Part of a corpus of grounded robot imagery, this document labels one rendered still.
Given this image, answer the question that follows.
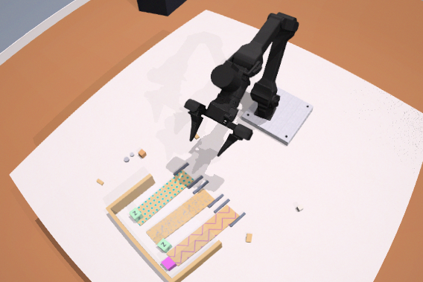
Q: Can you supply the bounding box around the tan u-shaped wall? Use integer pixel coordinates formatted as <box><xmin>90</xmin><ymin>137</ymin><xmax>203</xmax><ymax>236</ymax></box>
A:
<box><xmin>104</xmin><ymin>171</ymin><xmax>223</xmax><ymax>282</ymax></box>

